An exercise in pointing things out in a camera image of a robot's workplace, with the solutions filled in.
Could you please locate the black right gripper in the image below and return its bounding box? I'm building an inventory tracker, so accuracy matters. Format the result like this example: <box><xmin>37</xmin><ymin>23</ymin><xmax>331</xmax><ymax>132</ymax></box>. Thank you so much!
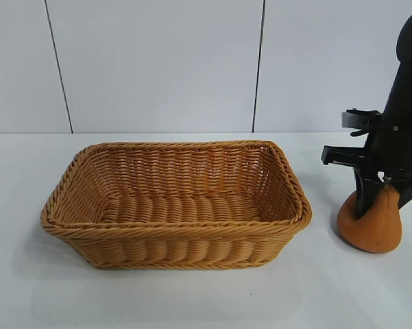
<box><xmin>322</xmin><ymin>60</ymin><xmax>412</xmax><ymax>220</ymax></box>

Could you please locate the orange-brown bread bun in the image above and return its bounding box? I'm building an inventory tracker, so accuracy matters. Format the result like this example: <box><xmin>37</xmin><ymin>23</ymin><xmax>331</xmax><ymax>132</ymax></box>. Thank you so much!
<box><xmin>336</xmin><ymin>183</ymin><xmax>404</xmax><ymax>254</ymax></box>

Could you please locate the tan woven wicker basket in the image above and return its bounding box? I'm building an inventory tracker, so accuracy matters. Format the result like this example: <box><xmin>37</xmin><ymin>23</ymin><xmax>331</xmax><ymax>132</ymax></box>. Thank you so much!
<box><xmin>40</xmin><ymin>138</ymin><xmax>313</xmax><ymax>271</ymax></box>

